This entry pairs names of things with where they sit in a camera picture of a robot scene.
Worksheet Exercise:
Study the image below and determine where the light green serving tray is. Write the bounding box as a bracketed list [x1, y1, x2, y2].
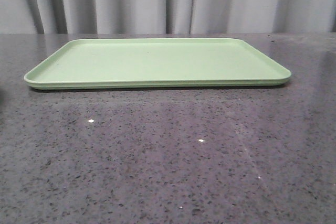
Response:
[24, 38, 291, 90]

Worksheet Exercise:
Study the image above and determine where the grey curtain backdrop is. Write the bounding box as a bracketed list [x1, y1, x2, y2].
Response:
[1, 0, 335, 34]

